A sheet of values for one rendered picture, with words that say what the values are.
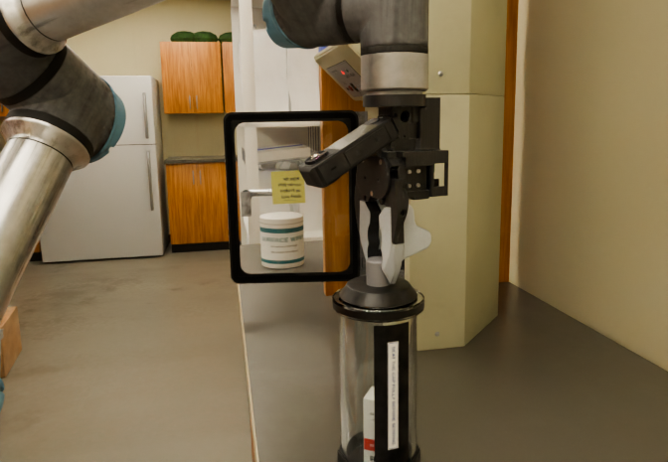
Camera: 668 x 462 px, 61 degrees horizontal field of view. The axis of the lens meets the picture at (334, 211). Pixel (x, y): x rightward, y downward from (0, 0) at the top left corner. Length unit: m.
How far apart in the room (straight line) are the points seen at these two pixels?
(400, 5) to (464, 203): 0.51
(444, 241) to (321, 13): 0.54
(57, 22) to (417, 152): 0.43
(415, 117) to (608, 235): 0.70
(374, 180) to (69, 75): 0.43
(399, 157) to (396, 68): 0.10
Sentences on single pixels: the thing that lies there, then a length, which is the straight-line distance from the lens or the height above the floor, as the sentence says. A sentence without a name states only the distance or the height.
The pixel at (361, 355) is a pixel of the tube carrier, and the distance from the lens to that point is 0.66.
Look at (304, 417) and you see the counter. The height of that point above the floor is 0.94.
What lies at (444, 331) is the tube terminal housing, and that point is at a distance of 1.11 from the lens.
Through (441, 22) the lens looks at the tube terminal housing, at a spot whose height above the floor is 1.53.
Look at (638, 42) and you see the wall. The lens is 1.21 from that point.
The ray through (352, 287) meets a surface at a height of 1.18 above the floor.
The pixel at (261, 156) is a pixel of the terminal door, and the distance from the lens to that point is 1.31.
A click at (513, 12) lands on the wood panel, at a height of 1.62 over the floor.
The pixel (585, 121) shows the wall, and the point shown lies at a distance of 1.32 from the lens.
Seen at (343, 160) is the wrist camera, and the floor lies 1.33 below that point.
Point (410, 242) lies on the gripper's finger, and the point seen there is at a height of 1.23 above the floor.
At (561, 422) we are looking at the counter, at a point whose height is 0.94.
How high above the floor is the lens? 1.37
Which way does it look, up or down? 9 degrees down
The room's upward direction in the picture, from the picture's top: 1 degrees counter-clockwise
